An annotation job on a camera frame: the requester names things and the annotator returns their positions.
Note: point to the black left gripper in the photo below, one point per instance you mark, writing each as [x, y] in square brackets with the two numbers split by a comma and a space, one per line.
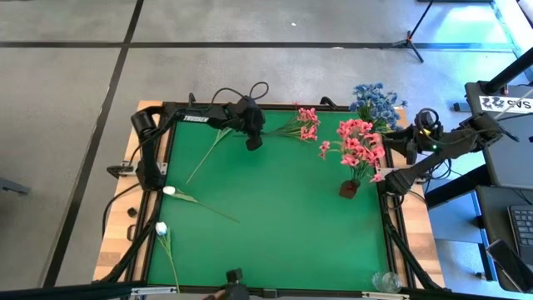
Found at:
[253, 118]

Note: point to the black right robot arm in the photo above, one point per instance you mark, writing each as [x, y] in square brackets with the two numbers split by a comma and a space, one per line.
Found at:
[404, 181]

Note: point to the grey floor object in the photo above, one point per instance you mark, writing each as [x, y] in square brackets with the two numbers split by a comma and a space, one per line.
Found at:
[14, 186]

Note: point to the black laptop keyboard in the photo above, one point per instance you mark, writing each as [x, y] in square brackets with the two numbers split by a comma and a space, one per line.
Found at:
[522, 229]

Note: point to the red-brown vase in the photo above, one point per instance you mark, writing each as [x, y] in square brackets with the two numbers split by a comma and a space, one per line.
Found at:
[349, 191]

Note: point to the black table frame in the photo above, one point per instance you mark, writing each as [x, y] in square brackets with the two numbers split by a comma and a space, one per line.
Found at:
[291, 105]

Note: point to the grey laptop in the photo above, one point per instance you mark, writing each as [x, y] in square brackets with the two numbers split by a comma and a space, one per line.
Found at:
[512, 158]

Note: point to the silver frame bracket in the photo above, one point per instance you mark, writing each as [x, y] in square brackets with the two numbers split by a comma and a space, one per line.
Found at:
[385, 296]
[152, 291]

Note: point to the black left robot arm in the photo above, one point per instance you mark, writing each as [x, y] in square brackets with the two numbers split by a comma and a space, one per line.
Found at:
[195, 118]

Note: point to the small pink flower bunch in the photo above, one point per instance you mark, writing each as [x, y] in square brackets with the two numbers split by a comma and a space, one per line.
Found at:
[308, 125]

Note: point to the large pink flower bunch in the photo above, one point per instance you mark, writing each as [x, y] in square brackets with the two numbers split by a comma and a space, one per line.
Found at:
[354, 143]

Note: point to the small black cube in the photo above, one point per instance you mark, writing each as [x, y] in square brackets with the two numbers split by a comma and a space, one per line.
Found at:
[132, 212]

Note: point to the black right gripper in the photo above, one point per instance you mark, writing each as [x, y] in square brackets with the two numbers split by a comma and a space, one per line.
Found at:
[426, 139]

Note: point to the black phone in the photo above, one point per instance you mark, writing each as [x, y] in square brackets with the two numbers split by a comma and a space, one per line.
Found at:
[506, 260]

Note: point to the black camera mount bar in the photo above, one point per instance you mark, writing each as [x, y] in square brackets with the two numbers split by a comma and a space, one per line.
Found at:
[62, 291]

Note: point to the clear glass vase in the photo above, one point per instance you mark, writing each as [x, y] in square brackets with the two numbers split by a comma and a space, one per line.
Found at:
[387, 282]

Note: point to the black handheld device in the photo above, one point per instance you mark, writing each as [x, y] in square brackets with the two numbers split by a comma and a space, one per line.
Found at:
[235, 277]

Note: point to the black slanted pole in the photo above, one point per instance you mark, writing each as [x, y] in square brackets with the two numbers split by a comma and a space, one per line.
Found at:
[510, 71]

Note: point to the person's hand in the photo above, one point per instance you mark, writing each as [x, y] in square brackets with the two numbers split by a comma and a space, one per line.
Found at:
[214, 296]

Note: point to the green table mat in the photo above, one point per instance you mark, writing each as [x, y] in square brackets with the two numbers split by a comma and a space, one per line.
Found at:
[283, 216]

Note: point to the black tripod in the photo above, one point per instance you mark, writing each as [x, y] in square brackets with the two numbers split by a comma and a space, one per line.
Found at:
[410, 41]

